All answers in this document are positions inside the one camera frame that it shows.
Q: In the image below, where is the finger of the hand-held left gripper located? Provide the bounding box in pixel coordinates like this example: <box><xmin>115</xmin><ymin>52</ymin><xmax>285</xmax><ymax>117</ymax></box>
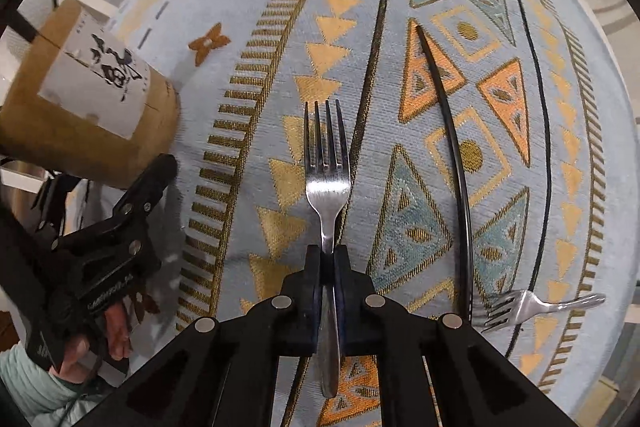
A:
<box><xmin>111</xmin><ymin>153</ymin><xmax>179</xmax><ymax>258</ymax></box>
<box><xmin>30</xmin><ymin>174</ymin><xmax>68</xmax><ymax>248</ymax></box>

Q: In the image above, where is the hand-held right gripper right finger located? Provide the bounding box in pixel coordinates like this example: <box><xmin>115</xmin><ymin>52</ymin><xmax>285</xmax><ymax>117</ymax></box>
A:
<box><xmin>332</xmin><ymin>244</ymin><xmax>576</xmax><ymax>427</ymax></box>

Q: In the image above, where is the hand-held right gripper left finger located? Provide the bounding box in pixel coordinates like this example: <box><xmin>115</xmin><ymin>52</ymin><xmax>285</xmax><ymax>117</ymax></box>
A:
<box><xmin>102</xmin><ymin>244</ymin><xmax>323</xmax><ymax>427</ymax></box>

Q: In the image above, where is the bamboo utensil holder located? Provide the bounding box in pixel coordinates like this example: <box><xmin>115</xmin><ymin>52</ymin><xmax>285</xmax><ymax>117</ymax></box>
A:
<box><xmin>0</xmin><ymin>0</ymin><xmax>182</xmax><ymax>190</ymax></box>

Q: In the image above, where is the steel fork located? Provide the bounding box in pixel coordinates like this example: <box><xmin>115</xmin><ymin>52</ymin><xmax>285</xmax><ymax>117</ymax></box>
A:
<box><xmin>303</xmin><ymin>98</ymin><xmax>351</xmax><ymax>399</ymax></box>
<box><xmin>481</xmin><ymin>289</ymin><xmax>607</xmax><ymax>334</ymax></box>

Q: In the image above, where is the person's left forearm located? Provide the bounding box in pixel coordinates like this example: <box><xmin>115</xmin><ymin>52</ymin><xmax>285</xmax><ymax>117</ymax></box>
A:
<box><xmin>0</xmin><ymin>344</ymin><xmax>108</xmax><ymax>427</ymax></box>

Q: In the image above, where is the person's left hand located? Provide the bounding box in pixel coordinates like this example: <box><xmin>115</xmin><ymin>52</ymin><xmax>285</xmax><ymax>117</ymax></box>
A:
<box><xmin>47</xmin><ymin>299</ymin><xmax>135</xmax><ymax>385</ymax></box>

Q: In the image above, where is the black gold-banded chopstick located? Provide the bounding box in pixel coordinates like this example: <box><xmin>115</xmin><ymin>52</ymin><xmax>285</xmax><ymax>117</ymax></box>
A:
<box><xmin>415</xmin><ymin>21</ymin><xmax>475</xmax><ymax>323</ymax></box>

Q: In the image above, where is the blue patterned table mat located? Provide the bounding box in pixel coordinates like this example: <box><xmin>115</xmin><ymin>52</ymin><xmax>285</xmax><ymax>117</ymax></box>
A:
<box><xmin>105</xmin><ymin>0</ymin><xmax>633</xmax><ymax>427</ymax></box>

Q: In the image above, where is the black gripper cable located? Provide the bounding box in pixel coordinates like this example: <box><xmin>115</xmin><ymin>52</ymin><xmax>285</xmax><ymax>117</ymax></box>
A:
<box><xmin>0</xmin><ymin>0</ymin><xmax>61</xmax><ymax>45</ymax></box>

